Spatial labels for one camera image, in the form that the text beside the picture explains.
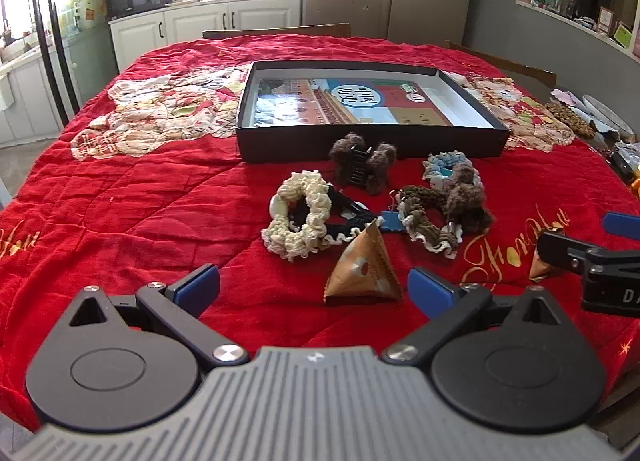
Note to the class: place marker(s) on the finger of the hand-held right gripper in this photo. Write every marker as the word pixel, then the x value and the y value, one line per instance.
pixel 560 251
pixel 622 225

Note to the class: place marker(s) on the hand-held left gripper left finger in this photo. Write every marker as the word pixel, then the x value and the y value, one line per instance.
pixel 197 287

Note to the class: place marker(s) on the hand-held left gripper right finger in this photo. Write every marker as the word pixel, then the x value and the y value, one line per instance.
pixel 429 291

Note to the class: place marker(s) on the brown paper triangular pouch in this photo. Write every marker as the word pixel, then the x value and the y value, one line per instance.
pixel 540 268
pixel 360 273

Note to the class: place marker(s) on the blue binder clip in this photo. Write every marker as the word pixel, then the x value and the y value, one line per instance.
pixel 392 222

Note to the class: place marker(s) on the olive brown scrunchie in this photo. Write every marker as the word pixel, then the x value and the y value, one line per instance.
pixel 425 201

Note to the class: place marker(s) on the brown fuzzy bear hair clip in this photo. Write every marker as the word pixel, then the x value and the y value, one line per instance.
pixel 465 206

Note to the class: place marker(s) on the black scrunchie with white trim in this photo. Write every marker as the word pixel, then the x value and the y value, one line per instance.
pixel 352 221

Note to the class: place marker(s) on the blue and white scrunchie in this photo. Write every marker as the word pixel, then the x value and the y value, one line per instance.
pixel 434 160

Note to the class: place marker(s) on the cream ruffled scrunchie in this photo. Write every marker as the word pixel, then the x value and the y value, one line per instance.
pixel 315 201

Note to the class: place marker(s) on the brown fuzzy hair claw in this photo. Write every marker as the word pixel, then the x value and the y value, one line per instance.
pixel 345 156

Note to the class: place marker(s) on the black cardboard box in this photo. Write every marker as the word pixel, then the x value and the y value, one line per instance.
pixel 300 143

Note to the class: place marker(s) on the red printed blanket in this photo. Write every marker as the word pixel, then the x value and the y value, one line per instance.
pixel 150 221

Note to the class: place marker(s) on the white plate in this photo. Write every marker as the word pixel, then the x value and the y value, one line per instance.
pixel 607 113

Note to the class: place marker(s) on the wooden bead mat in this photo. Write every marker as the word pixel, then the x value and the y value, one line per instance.
pixel 570 118

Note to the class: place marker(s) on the pink and white cloth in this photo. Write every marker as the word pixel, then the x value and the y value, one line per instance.
pixel 565 97

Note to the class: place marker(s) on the small green card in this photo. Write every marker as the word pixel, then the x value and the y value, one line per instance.
pixel 622 36

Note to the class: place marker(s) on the white kitchen cabinet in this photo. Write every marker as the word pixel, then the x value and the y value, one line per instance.
pixel 200 21

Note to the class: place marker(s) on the black framed glass door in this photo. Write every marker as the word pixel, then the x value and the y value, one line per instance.
pixel 55 31

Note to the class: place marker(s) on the small picture frame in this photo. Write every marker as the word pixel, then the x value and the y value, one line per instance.
pixel 606 20

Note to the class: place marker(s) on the white wall shelf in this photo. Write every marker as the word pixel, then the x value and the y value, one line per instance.
pixel 550 26

